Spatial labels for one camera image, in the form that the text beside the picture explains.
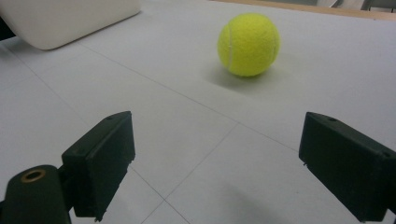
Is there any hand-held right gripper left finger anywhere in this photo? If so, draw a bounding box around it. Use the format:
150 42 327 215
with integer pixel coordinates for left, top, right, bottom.
61 110 136 222

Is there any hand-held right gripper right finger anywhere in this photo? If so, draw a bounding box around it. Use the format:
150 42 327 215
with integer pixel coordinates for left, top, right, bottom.
298 111 396 223

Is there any white plastic container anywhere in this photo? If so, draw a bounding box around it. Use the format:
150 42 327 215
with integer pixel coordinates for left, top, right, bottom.
0 0 143 51

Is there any yellow tennis ball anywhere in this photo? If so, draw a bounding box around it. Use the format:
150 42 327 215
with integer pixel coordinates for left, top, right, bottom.
217 12 281 77

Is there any metal stand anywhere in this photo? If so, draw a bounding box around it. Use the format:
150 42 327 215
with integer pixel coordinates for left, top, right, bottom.
361 0 396 13

